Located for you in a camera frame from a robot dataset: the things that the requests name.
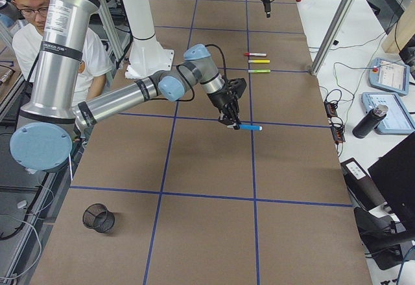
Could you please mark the wooden board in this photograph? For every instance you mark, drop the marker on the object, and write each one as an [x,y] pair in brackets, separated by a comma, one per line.
[401,32]

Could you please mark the black box with label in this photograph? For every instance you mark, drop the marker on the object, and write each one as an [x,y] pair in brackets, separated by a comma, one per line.
[361,184]

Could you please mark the near black mesh pen cup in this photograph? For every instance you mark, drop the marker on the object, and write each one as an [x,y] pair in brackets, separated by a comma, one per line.
[98,218]

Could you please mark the orange black adapter far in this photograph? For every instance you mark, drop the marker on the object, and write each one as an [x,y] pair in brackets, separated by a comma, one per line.
[331,109]

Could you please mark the yellow highlighter pen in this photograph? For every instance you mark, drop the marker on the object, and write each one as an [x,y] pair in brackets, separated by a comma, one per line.
[259,61]

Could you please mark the blue highlighter pen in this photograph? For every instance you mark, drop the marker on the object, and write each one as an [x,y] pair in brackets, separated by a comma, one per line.
[245,127]

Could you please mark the orange black adapter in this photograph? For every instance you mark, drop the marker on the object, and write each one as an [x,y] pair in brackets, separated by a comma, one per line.
[331,109]
[338,134]

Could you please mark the black monitor stand base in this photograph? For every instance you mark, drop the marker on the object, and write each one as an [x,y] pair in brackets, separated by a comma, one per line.
[387,241]

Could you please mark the teach pendant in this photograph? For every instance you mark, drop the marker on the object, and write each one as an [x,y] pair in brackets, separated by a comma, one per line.
[397,121]
[389,76]

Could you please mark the green highlighter pen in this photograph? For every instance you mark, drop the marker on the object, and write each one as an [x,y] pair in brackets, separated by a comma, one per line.
[259,70]

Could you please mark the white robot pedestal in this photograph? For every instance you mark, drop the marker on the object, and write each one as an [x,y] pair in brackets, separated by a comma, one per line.
[147,56]

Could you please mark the black monitor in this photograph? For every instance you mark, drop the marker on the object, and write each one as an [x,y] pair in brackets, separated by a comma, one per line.
[393,175]

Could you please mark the near teach pendant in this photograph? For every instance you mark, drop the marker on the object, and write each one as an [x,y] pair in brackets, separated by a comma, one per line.
[397,121]

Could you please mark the man in white shirt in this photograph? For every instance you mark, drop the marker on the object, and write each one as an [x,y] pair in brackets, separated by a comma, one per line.
[57,50]

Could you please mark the black water bottle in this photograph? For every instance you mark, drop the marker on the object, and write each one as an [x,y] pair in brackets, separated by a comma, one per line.
[370,121]

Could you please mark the aluminium frame post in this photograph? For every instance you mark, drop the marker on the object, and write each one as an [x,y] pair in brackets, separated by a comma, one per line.
[328,40]

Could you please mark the far teach pendant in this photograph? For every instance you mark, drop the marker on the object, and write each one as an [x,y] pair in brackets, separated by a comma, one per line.
[389,76]

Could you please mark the red capped white marker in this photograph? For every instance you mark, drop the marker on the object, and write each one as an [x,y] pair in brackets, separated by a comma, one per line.
[258,54]

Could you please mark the orange black adapter near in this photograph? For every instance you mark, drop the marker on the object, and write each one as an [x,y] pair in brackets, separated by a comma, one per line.
[338,134]

